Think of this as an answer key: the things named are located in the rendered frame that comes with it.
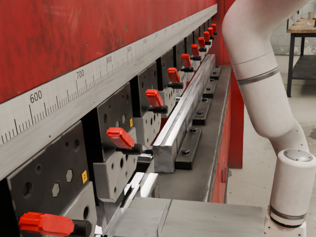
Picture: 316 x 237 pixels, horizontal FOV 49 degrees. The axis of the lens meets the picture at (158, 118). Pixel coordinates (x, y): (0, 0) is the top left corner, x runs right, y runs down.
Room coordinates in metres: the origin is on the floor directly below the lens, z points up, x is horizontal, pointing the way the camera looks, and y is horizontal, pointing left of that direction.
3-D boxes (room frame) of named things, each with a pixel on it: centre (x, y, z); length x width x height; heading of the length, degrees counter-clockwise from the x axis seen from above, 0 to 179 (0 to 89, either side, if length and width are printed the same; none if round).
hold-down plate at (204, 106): (1.53, -0.21, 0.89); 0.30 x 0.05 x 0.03; 166
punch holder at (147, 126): (0.74, 0.05, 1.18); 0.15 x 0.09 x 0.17; 166
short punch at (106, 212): (0.57, 0.10, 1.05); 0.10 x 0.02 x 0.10; 166
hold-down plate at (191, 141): (1.14, -0.11, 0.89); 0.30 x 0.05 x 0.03; 166
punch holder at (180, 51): (1.13, -0.05, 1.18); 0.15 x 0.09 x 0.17; 166
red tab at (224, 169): (1.52, -0.31, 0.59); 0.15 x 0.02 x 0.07; 166
